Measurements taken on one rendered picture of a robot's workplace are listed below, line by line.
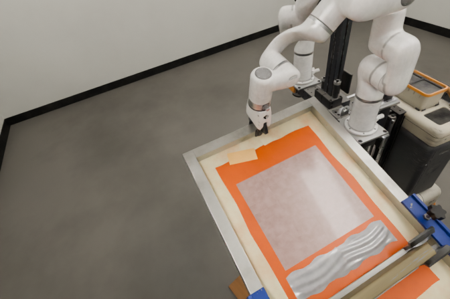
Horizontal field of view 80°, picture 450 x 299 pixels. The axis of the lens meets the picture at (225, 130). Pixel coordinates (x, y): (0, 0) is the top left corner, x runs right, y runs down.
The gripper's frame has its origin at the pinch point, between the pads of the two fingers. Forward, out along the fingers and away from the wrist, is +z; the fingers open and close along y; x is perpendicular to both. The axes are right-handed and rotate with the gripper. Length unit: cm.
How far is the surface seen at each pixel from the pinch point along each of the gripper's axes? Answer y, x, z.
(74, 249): 45, 127, 141
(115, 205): 69, 91, 148
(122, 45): 282, 27, 150
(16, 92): 278, 170, 164
